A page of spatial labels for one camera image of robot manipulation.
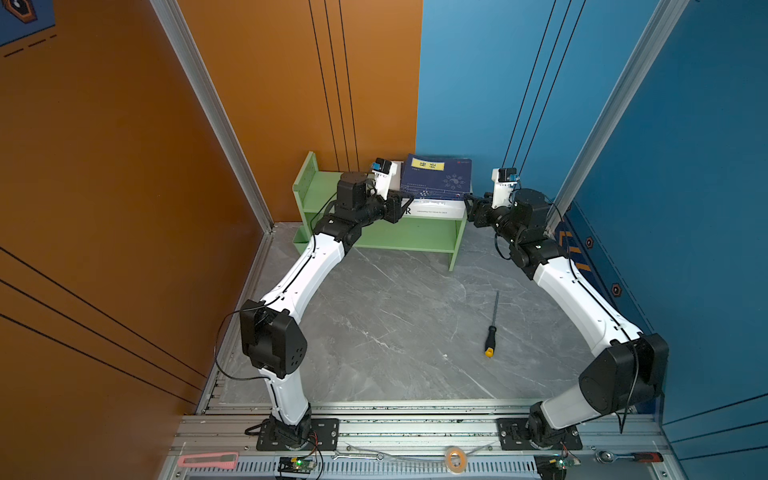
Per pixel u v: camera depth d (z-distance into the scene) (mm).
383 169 658
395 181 817
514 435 725
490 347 862
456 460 708
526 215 572
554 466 705
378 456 710
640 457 696
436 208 814
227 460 696
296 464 707
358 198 621
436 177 809
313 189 925
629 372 414
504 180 642
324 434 736
